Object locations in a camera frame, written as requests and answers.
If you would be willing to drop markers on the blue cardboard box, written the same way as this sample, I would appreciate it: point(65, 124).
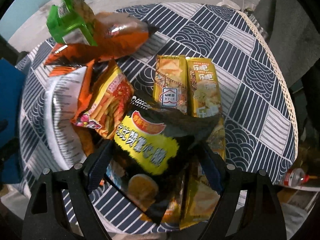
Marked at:
point(10, 92)

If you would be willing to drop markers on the grey cloth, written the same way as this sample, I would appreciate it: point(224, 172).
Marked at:
point(287, 30)

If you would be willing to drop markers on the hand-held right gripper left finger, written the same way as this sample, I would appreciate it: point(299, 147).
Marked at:
point(98, 172)

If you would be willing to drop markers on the silver wrapper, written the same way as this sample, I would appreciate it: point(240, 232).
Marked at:
point(72, 52)

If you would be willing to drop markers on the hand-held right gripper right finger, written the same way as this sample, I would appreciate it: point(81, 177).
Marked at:
point(215, 177)

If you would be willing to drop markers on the clear plastic bottle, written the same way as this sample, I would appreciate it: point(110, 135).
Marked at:
point(295, 177)

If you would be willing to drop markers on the black snack packet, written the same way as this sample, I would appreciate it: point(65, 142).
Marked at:
point(147, 142)

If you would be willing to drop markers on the red fries snack packet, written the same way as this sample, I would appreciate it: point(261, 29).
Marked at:
point(107, 100)

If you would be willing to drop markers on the orange shiny snack packet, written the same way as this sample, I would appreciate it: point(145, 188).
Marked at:
point(125, 40)

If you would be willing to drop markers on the navy patterned tablecloth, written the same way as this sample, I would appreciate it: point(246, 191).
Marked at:
point(250, 92)

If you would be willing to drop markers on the green snack packet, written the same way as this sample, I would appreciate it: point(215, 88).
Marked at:
point(65, 27)

